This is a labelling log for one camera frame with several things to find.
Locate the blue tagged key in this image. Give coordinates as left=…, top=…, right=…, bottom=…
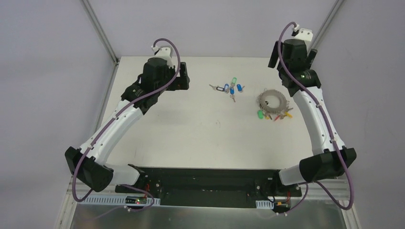
left=223, top=83, right=230, bottom=94
left=236, top=84, right=244, bottom=93
left=229, top=87, right=235, bottom=103

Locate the metal keyring with keys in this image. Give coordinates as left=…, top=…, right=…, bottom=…
left=256, top=89, right=293, bottom=121

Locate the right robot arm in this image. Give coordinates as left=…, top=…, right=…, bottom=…
left=268, top=39, right=357, bottom=196

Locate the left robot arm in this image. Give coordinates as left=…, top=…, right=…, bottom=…
left=64, top=57, right=190, bottom=193

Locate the black tagged key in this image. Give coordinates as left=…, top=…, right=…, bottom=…
left=209, top=84, right=225, bottom=92

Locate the green tagged key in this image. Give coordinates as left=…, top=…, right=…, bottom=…
left=230, top=77, right=237, bottom=88

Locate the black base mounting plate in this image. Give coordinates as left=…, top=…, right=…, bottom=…
left=134, top=167, right=302, bottom=208

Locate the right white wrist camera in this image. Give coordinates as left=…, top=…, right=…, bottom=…
left=291, top=25, right=313, bottom=43

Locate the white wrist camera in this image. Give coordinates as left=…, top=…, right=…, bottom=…
left=291, top=25, right=313, bottom=43
left=151, top=46, right=174, bottom=69

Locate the right aluminium frame post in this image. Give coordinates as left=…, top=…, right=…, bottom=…
left=307, top=0, right=345, bottom=55

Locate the aluminium frame post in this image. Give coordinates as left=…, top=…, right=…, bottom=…
left=307, top=0, right=345, bottom=55
left=80, top=0, right=119, bottom=66

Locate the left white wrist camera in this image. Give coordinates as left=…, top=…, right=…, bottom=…
left=151, top=46, right=174, bottom=69

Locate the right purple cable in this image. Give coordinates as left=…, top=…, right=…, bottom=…
left=277, top=21, right=354, bottom=211

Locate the purple cable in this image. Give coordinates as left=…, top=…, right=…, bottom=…
left=72, top=38, right=181, bottom=203
left=277, top=21, right=354, bottom=211

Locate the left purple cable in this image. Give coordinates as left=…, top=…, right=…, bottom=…
left=72, top=38, right=181, bottom=203

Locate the left aluminium frame post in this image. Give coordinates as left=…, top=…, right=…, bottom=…
left=80, top=0, right=119, bottom=66

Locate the left white cable duct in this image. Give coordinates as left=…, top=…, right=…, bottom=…
left=80, top=195, right=160, bottom=207

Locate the white cable duct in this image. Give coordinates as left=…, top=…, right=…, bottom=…
left=256, top=200, right=274, bottom=209
left=80, top=195, right=160, bottom=207

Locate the right white cable duct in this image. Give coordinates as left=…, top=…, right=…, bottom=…
left=256, top=200, right=274, bottom=209

